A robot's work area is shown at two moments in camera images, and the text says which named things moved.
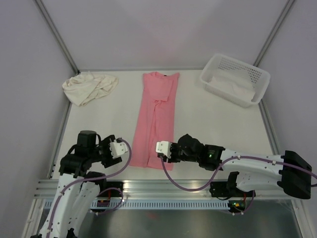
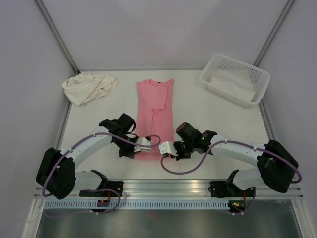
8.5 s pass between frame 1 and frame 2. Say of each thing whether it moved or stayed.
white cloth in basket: stayed
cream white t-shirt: stayed
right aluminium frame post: stayed
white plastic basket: stayed
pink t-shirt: moved
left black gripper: moved
